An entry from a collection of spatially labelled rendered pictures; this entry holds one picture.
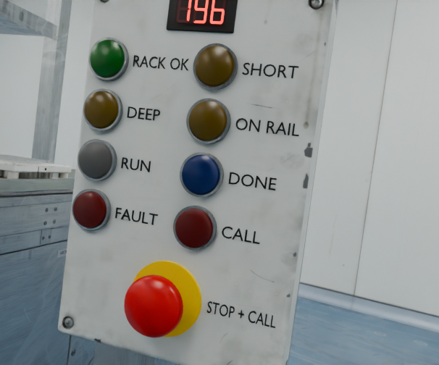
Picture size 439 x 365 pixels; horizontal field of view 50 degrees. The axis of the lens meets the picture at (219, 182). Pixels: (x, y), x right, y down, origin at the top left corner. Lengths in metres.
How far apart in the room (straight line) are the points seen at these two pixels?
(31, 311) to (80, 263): 1.19
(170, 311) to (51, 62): 1.61
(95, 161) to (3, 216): 0.95
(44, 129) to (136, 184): 1.52
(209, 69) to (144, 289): 0.15
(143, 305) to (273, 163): 0.12
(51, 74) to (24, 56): 4.01
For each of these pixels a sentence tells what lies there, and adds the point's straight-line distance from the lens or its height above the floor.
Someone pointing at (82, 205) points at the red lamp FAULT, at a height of 0.96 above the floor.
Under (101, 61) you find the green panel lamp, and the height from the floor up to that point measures 1.06.
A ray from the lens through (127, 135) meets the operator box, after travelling 0.34.
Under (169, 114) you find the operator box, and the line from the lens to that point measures 0.33.
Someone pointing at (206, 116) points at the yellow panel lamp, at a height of 1.03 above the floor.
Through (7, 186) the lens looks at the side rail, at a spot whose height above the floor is 0.87.
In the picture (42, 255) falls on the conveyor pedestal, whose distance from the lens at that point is 1.52.
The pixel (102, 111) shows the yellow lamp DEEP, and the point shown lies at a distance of 0.34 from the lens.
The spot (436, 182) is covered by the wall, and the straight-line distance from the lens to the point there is 3.64.
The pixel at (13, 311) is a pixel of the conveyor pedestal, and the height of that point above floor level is 0.50.
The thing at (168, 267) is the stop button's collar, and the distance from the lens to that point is 0.33.
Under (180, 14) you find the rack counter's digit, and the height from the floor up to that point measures 1.10.
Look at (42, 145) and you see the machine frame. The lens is 1.84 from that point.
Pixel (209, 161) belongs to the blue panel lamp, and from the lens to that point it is 0.31.
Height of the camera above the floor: 1.00
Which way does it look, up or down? 3 degrees down
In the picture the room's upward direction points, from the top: 7 degrees clockwise
